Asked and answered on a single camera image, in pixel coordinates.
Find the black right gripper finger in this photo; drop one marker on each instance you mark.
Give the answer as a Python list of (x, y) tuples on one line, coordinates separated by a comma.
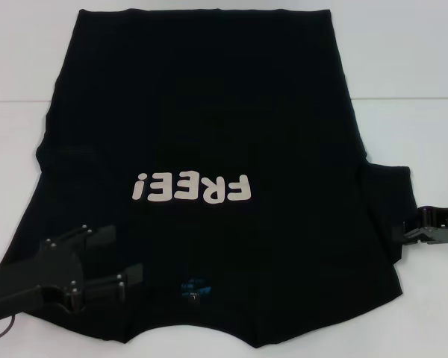
[(433, 236), (440, 216)]

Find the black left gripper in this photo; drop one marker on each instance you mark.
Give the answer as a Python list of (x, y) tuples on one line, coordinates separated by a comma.
[(33, 279)]

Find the black shirt with FREE! print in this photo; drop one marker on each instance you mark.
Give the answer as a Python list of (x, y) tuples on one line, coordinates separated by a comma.
[(209, 112)]

